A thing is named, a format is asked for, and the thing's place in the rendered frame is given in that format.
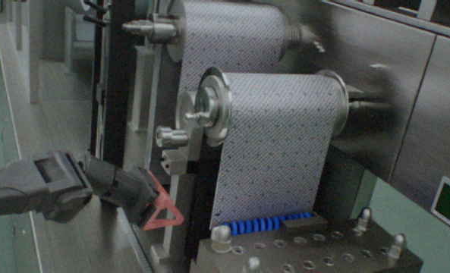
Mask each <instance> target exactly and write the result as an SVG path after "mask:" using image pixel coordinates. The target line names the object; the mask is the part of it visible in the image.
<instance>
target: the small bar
mask: <svg viewBox="0 0 450 273"><path fill-rule="evenodd" d="M327 224H328V222H327V220H325V219H324V218H323V217H322V216H315V217H309V218H298V219H292V220H286V221H282V224H281V227H280V228H281V229H282V231H283V232H284V233H285V234H286V235H289V234H299V233H304V232H310V231H319V230H325V229H326V226H327Z"/></svg>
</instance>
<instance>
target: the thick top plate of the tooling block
mask: <svg viewBox="0 0 450 273"><path fill-rule="evenodd" d="M356 220H357V218H351V219H345V220H340V221H329V222H328V224H327V226H326V229H325V230H319V231H310V232H304V233H299V234H289V235H286V234H285V233H284V232H283V231H282V229H281V228H280V229H275V230H269V231H259V232H253V233H248V234H237V235H231V244H230V245H231V251H230V252H228V253H217V252H215V251H214V250H213V249H212V248H211V244H212V242H213V240H212V238H210V239H205V240H200V242H199V248H198V253H197V262H196V268H197V270H198V272H199V273H242V271H243V267H244V266H245V264H246V261H247V260H248V259H249V258H250V257H252V256H256V257H257V258H259V259H260V261H261V264H262V268H261V269H262V273H420V271H421V269H422V267H423V264H424V261H423V260H422V259H420V258H419V257H418V256H416V255H414V254H413V253H412V252H411V251H410V250H409V249H407V251H406V253H405V258H404V259H394V258H392V257H391V256H389V255H388V254H387V252H386V251H385V250H386V247H388V245H389V241H390V240H392V238H393V236H392V235H391V234H390V233H389V232H388V231H386V230H385V229H384V228H383V227H381V226H380V225H379V224H377V223H376V222H375V221H374V222H373V229H372V230H371V231H364V230H361V229H360V228H358V227H356V225H355V221H356Z"/></svg>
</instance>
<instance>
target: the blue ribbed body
mask: <svg viewBox="0 0 450 273"><path fill-rule="evenodd" d="M309 217H312V216H311V214H310V213H309V212H306V213H304V214H302V213H299V214H298V215H296V214H293V215H292V216H290V215H286V216H285V217H284V216H282V215H280V216H279V217H278V218H277V217H272V219H271V218H266V219H265V220H264V219H262V218H260V219H259V220H258V221H257V220H256V219H253V220H252V221H251V222H250V221H248V220H246V221H245V222H244V223H243V222H242V221H239V222H238V223H237V225H236V223H235V222H231V223H230V225H228V224H227V223H224V224H223V225H227V226H228V227H229V228H230V230H231V235H237V234H248V233H253V232H259V231H265V230H267V231H269V230H275V229H280V227H281V224H282V221H286V220H292V219H298V218H309Z"/></svg>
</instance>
